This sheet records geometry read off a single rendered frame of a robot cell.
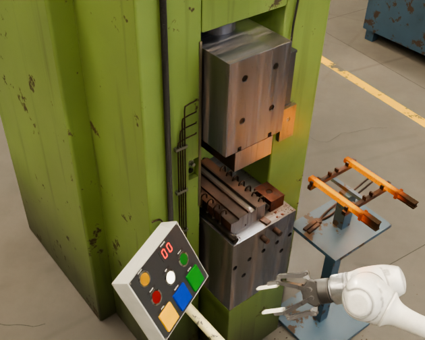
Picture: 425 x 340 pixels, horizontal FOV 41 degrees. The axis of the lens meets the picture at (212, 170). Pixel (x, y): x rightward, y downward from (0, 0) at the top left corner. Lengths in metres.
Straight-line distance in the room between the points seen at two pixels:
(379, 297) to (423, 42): 4.64
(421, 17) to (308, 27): 3.60
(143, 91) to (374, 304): 1.01
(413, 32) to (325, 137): 1.75
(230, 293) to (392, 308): 1.25
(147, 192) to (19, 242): 1.80
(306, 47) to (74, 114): 1.00
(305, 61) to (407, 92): 3.15
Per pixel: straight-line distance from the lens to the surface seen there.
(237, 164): 2.22
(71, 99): 2.36
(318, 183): 2.60
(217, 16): 2.01
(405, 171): 4.54
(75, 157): 2.51
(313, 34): 2.44
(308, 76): 2.53
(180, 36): 1.94
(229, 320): 2.83
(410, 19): 6.01
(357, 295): 1.50
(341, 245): 2.73
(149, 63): 1.90
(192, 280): 2.17
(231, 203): 2.51
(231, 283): 2.61
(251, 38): 2.12
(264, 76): 2.09
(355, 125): 4.93
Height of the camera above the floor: 2.68
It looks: 39 degrees down
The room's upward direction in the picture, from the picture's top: 2 degrees clockwise
